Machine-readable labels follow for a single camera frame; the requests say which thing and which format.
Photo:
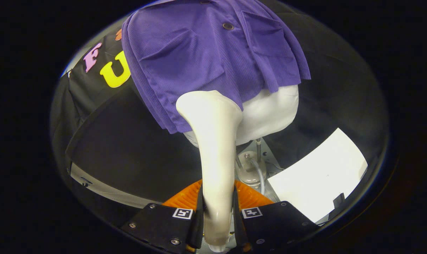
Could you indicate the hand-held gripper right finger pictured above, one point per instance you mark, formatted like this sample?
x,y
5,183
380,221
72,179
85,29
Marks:
x,y
277,224

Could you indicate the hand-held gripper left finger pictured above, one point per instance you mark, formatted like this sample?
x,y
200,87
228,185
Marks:
x,y
156,225

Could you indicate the garment steamer base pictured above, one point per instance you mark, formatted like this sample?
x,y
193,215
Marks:
x,y
250,171

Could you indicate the white garment steamer head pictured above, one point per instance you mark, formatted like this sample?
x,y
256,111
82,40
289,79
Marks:
x,y
215,148

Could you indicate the purple jacket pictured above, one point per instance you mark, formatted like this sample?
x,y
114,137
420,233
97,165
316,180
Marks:
x,y
199,53

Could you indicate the metal steamer pole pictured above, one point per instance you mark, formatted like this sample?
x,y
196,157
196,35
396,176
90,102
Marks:
x,y
258,148

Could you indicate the white flat board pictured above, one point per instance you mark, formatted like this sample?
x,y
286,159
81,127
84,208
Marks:
x,y
315,176

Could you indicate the grey cabinet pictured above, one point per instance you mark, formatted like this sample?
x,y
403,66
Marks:
x,y
135,151

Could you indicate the white padded ironing form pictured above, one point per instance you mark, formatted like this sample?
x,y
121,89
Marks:
x,y
270,113

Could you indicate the black backdrop cloth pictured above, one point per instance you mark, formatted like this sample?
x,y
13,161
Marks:
x,y
340,88

